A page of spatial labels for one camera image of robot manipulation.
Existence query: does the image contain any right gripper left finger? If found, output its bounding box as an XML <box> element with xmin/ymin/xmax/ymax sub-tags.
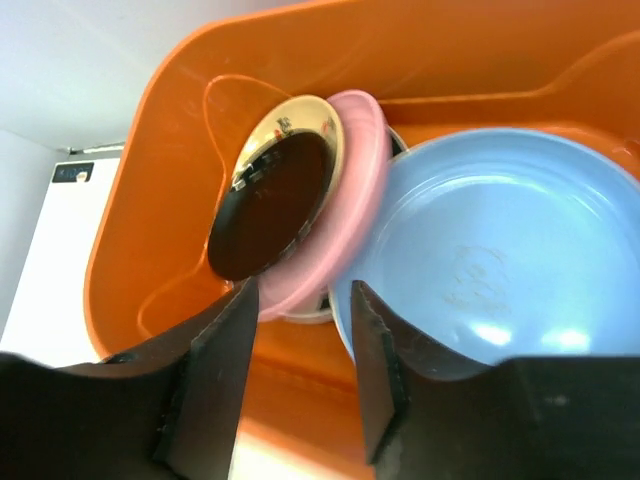
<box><xmin>1</xmin><ymin>279</ymin><xmax>259</xmax><ymax>479</ymax></box>

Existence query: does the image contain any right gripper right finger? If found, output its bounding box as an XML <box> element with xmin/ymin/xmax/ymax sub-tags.
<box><xmin>351</xmin><ymin>281</ymin><xmax>639</xmax><ymax>479</ymax></box>

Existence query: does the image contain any white plate green rim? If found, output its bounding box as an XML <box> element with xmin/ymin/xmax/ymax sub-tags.
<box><xmin>284</xmin><ymin>126</ymin><xmax>408</xmax><ymax>325</ymax></box>

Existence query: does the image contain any blue plastic plate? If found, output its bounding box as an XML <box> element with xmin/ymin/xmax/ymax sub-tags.
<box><xmin>330</xmin><ymin>128</ymin><xmax>639</xmax><ymax>365</ymax></box>

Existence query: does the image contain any pink plastic plate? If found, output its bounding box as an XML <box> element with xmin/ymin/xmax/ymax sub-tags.
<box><xmin>258</xmin><ymin>89</ymin><xmax>392</xmax><ymax>322</ymax></box>

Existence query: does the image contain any small beige patterned plate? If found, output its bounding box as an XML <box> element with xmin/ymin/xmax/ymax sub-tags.
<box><xmin>231</xmin><ymin>94</ymin><xmax>345</xmax><ymax>209</ymax></box>

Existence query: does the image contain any orange plastic bin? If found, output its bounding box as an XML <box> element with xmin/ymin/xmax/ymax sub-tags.
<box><xmin>85</xmin><ymin>1</ymin><xmax>639</xmax><ymax>469</ymax></box>

